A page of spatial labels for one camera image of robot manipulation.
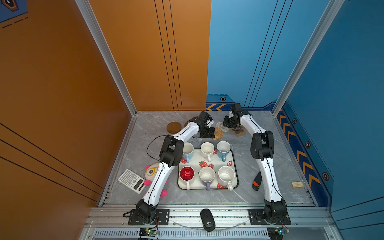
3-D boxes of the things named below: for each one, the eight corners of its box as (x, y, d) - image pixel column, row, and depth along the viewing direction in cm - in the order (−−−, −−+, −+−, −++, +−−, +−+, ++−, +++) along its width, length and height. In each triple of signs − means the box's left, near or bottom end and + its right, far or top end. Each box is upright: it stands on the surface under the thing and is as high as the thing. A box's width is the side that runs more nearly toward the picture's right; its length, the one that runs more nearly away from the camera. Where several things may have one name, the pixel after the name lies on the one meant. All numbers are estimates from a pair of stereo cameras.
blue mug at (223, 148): (211, 159, 95) (213, 151, 87) (218, 147, 101) (220, 138, 93) (223, 165, 93) (225, 157, 85) (229, 152, 99) (232, 143, 91)
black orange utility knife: (251, 187, 85) (252, 186, 83) (256, 171, 91) (257, 170, 89) (257, 191, 84) (259, 190, 82) (262, 174, 90) (264, 173, 88)
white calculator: (118, 180, 88) (117, 179, 86) (128, 169, 92) (127, 168, 91) (139, 194, 83) (138, 193, 81) (148, 181, 87) (147, 180, 86)
